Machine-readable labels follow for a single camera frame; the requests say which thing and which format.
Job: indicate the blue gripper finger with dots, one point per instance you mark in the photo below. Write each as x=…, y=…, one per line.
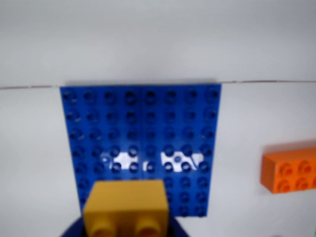
x=176, y=229
x=77, y=229

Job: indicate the yellow 2x2 block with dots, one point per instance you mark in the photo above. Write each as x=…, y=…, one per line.
x=126, y=202

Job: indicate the orange 2x4 block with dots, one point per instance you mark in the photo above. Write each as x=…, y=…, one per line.
x=291, y=170

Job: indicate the blue 8x8 stud plate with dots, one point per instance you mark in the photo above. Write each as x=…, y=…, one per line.
x=148, y=123

